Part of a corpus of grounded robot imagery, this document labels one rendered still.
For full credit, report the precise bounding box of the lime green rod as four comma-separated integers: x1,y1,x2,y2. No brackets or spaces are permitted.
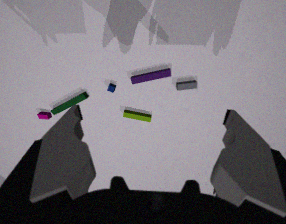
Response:
123,110,152,122

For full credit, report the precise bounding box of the dark green rod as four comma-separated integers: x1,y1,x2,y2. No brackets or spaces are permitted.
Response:
50,92,89,115

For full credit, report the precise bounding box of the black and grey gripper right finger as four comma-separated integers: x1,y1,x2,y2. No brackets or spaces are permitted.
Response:
210,109,286,224

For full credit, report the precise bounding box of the purple rod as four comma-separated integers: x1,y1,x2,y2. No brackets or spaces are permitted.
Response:
131,68,171,84

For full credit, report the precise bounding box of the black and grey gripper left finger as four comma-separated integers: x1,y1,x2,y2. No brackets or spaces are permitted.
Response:
0,105,96,224

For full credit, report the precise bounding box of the magenta block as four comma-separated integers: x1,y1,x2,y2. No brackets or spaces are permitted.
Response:
37,112,52,119

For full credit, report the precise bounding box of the grey rectangular block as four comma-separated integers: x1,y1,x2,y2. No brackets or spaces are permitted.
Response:
176,80,197,91

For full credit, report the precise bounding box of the small blue cube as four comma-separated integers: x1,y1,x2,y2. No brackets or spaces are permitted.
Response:
107,83,116,93

